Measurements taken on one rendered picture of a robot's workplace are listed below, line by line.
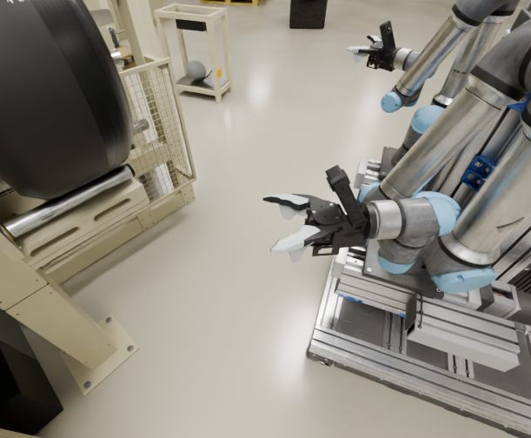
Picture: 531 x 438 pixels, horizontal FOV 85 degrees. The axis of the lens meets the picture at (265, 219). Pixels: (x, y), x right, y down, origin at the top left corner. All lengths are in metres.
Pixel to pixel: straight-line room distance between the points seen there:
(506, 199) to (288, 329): 1.17
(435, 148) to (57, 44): 0.73
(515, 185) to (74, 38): 0.81
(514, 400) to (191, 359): 1.31
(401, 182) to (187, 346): 1.24
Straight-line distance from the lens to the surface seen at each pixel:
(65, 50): 0.71
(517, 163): 0.62
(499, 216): 0.67
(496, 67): 0.65
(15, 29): 0.70
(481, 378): 1.53
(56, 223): 0.97
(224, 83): 3.56
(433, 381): 1.41
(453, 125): 0.66
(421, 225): 0.59
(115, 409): 1.60
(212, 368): 1.52
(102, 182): 0.95
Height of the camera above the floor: 1.45
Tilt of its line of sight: 47 degrees down
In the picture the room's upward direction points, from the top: straight up
